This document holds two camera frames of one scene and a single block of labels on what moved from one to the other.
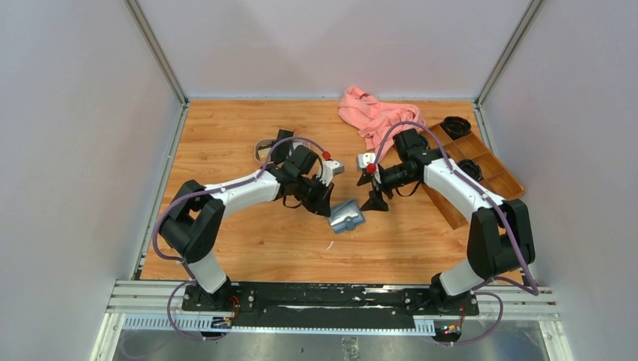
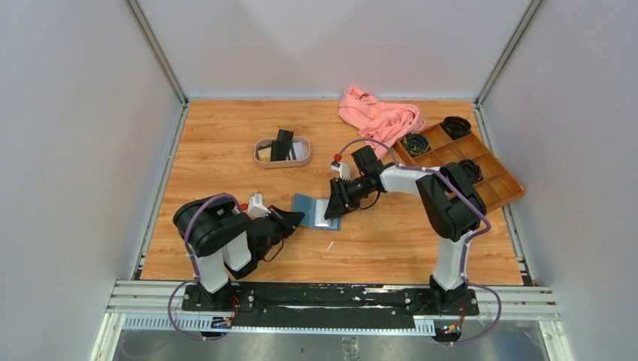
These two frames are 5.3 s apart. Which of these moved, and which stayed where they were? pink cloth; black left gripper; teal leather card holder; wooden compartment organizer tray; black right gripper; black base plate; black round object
Moved: black left gripper; black right gripper; teal leather card holder
Stayed: black round object; wooden compartment organizer tray; black base plate; pink cloth
